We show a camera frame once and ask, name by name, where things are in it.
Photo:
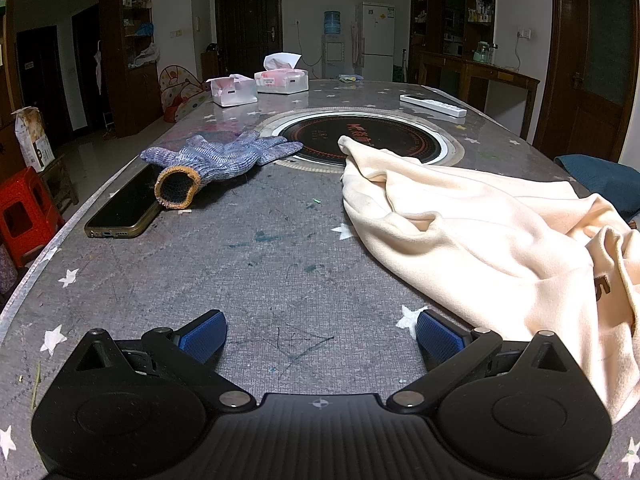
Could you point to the blue sofa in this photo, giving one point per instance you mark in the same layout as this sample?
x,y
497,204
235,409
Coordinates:
x,y
600,175

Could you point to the cream fleece garment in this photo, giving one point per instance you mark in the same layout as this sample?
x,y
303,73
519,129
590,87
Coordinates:
x,y
475,240

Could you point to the white and pink tissue box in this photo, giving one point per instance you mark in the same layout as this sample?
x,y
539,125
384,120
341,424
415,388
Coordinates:
x,y
231,91

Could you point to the dark wooden shelf cabinet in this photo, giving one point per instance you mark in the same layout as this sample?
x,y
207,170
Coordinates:
x,y
450,10

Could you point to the green jar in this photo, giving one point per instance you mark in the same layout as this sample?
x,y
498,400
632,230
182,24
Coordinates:
x,y
481,51

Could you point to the blue water bottle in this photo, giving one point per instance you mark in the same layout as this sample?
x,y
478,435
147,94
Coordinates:
x,y
331,22

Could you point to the white water dispenser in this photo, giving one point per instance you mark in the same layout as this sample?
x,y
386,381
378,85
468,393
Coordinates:
x,y
332,55

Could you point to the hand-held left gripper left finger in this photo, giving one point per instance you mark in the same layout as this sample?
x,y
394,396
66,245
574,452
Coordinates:
x,y
205,335

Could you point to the printed paper sack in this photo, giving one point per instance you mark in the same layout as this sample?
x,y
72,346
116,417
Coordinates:
x,y
32,137

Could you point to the red plastic stool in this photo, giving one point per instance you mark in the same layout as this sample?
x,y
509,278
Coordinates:
x,y
25,210

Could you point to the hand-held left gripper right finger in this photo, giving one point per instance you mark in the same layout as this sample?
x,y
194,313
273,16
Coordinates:
x,y
440,340

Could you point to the white remote control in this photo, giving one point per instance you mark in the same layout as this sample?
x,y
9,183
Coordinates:
x,y
432,106

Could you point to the small wooden stool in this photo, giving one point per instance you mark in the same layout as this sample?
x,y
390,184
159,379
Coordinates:
x,y
60,180

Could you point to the tissue box with raised tissue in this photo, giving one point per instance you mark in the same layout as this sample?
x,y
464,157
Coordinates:
x,y
280,80

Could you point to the wooden side desk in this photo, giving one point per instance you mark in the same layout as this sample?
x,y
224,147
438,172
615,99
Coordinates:
x,y
475,77

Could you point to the white refrigerator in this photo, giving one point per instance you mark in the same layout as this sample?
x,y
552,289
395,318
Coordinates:
x,y
375,40

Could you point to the pink dotted play tent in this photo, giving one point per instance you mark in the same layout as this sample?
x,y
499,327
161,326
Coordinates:
x,y
182,92

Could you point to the round black induction cooktop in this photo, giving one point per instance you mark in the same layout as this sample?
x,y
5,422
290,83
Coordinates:
x,y
370,137

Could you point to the dark wooden door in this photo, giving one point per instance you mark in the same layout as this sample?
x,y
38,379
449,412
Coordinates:
x,y
247,25

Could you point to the brown door with glass pane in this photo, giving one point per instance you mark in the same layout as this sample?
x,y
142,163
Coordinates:
x,y
590,60

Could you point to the wooden archway cabinet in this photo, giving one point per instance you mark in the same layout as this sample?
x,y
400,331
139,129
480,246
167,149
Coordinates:
x,y
130,50

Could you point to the dark smartphone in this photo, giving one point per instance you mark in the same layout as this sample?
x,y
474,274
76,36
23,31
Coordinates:
x,y
125,205

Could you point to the grey star-print tablecloth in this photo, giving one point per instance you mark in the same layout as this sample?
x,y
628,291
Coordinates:
x,y
225,270

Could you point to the blue-grey knitted glove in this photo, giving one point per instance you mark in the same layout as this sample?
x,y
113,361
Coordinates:
x,y
235,157
165,156

